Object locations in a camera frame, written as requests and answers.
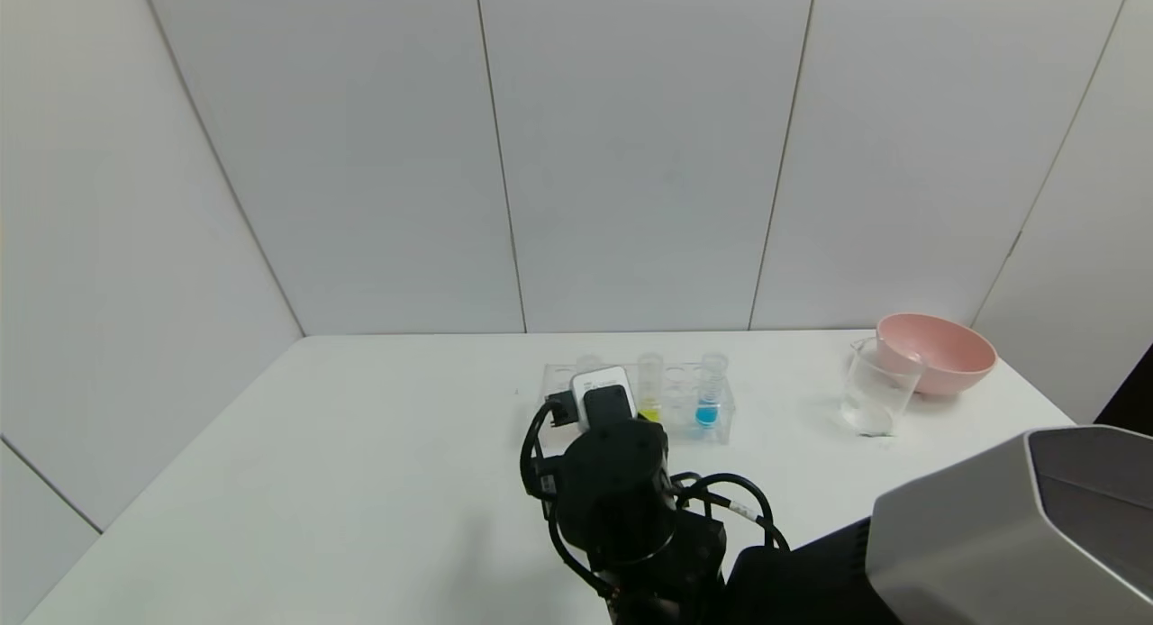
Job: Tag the test tube with red pigment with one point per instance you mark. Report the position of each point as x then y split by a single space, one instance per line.
588 362

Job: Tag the test tube with blue pigment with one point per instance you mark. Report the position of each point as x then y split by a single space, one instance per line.
707 415

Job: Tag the test tube with yellow pigment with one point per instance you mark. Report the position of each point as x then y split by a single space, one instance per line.
649 414

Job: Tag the right robot arm black grey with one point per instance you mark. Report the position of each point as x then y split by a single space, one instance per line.
621 490

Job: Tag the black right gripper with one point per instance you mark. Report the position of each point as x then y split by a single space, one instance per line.
543 478

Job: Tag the black background object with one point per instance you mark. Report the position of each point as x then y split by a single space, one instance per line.
1130 395

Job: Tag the pink plastic bowl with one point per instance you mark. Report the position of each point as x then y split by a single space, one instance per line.
946 359

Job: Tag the clear glass beaker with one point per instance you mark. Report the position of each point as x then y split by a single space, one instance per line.
878 400

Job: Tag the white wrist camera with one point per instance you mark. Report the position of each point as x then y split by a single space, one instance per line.
602 377

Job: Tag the clear acrylic test tube rack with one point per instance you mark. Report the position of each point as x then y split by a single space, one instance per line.
677 384

